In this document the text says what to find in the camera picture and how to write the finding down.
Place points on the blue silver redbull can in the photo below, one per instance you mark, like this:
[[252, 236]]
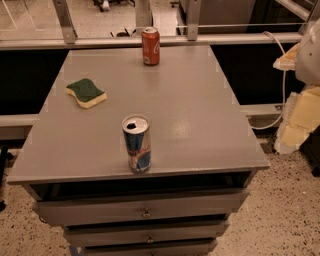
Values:
[[136, 131]]

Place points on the metal railing frame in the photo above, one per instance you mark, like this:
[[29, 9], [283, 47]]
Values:
[[79, 24]]

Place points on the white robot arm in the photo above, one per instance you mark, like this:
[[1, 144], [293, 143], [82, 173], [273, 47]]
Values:
[[308, 57]]

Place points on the green yellow sponge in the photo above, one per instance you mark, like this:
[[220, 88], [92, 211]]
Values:
[[86, 93]]

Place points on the grey drawer cabinet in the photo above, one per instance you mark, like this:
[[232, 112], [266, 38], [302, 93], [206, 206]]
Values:
[[200, 139]]

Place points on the bottom grey drawer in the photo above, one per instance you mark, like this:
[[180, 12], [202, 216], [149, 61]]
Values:
[[169, 248]]

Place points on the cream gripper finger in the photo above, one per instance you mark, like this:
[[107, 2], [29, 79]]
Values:
[[300, 118], [287, 62]]

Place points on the grey drawer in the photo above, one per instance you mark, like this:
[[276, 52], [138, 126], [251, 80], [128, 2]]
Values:
[[147, 234], [169, 248], [141, 207]]

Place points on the orange soda can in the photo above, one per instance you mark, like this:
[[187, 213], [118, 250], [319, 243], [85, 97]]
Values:
[[151, 46]]

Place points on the top grey drawer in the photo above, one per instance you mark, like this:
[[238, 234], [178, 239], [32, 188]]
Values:
[[141, 207]]

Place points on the middle grey drawer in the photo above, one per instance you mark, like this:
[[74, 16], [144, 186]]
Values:
[[147, 234]]

